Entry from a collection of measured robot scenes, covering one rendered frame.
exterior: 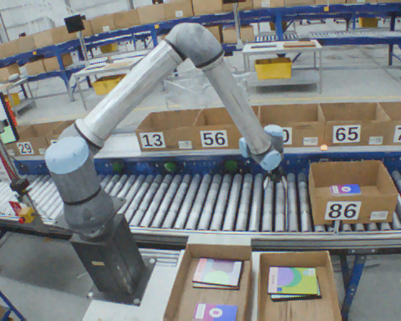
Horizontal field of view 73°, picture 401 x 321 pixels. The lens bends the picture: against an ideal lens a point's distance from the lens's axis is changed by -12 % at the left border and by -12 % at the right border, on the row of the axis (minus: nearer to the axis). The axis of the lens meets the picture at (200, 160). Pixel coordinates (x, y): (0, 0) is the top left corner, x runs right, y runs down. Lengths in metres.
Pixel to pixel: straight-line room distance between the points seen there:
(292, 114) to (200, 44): 1.18
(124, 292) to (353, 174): 1.28
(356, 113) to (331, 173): 0.58
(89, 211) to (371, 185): 1.43
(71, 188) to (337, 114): 1.67
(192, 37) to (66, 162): 0.58
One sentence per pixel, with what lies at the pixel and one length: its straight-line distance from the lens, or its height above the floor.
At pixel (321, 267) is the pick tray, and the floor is 0.76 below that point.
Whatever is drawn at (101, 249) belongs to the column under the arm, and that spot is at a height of 1.05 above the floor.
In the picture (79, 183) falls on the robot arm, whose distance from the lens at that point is 1.03.
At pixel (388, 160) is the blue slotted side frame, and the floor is 0.80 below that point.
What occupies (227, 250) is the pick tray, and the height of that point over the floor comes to 0.82.
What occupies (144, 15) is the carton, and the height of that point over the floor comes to 1.56.
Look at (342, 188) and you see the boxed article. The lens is 1.74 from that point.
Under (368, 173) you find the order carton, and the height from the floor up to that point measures 0.84.
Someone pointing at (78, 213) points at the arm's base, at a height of 1.22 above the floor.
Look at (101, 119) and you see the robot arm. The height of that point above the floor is 1.44.
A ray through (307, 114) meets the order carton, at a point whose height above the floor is 0.97.
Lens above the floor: 1.80
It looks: 30 degrees down
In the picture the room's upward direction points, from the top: 10 degrees counter-clockwise
